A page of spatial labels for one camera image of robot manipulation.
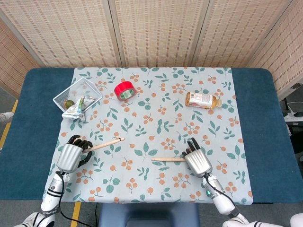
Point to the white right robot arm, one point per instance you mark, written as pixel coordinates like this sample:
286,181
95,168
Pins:
220,201

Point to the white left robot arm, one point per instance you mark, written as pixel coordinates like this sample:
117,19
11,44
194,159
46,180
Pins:
52,196

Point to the crumpled white snack bag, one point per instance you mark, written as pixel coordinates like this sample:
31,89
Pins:
75,111

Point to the wooden stick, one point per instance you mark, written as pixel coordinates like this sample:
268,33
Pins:
168,159
106,143

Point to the blue padded chair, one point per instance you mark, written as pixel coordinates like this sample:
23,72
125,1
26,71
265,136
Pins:
113,215

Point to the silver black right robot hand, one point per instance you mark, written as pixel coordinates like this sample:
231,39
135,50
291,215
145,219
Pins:
197,162

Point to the red tape roll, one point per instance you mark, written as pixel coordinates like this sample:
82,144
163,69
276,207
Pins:
120,87

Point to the woven bamboo folding screen panel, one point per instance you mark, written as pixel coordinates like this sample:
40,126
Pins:
288,54
11,59
236,30
161,30
71,30

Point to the floral fruit print tablecloth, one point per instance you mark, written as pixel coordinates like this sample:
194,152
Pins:
151,118

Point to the small green round fruit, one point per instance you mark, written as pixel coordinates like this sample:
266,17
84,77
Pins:
68,104

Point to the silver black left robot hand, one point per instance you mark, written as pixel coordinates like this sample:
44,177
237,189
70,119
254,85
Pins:
68,157

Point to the clear juice bottle with label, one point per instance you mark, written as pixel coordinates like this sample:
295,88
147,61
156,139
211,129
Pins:
198,99

